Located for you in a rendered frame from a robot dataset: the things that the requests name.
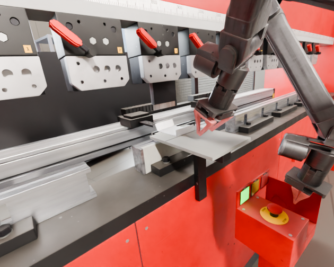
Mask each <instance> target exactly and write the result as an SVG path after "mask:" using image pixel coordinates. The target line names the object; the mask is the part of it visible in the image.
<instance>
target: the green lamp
mask: <svg viewBox="0 0 334 267"><path fill-rule="evenodd" d="M248 198H249V187H248V188H246V189H245V190H244V191H242V192H241V204H242V203H244V202H245V201H246V200H247V199H248Z"/></svg>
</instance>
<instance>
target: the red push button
mask: <svg viewBox="0 0 334 267"><path fill-rule="evenodd" d="M267 209H268V211H269V212H270V215H271V216H272V217H274V218H277V217H278V215H280V214H281V213H282V212H283V209H282V207H281V206H279V205H277V204H275V203H270V204H268V205H267Z"/></svg>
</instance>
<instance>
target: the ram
mask: <svg viewBox="0 0 334 267"><path fill-rule="evenodd" d="M160 1H165V2H170V3H175V4H179V5H184V6H189V7H194V8H199V9H202V10H207V11H212V12H216V13H222V14H226V12H227V9H228V6H229V4H230V0H160ZM0 5H1V6H10V7H19V8H24V9H25V10H26V12H27V16H28V20H30V21H42V22H49V21H50V20H51V18H52V17H53V15H54V13H55V12H60V13H69V14H78V15H87V16H96V17H105V18H110V19H119V20H120V22H121V28H122V29H125V28H127V27H129V26H131V25H132V24H134V23H136V22H145V23H154V24H163V25H171V26H177V27H178V31H181V30H184V29H186V28H195V29H204V30H213V31H216V34H217V33H220V31H221V30H222V29H224V23H219V22H213V21H206V20H200V19H194V18H190V17H184V16H177V15H171V14H164V13H158V12H152V11H146V10H139V9H135V8H128V7H122V6H116V5H110V4H103V3H97V2H90V1H84V0H0ZM280 8H282V9H283V11H284V13H285V15H286V18H287V22H288V23H289V25H290V27H291V28H292V29H295V30H301V31H305V32H310V33H315V34H320V35H324V36H328V37H333V38H334V11H331V10H326V9H324V8H320V7H316V6H312V5H308V4H304V3H299V2H293V1H291V2H288V1H284V0H282V2H281V4H280ZM296 37H297V39H298V41H303V42H304V41H306V42H312V43H313V42H315V43H319V46H329V45H333V43H334V41H329V40H322V39H316V38H310V37H303V36H299V35H296Z"/></svg>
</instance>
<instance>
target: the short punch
mask: <svg viewBox="0 0 334 267"><path fill-rule="evenodd" d="M149 85H150V95H151V104H152V105H153V110H154V111H155V110H159V109H164V108H168V107H172V106H175V101H176V100H177V99H176V90H175V81H165V82H156V83H149Z"/></svg>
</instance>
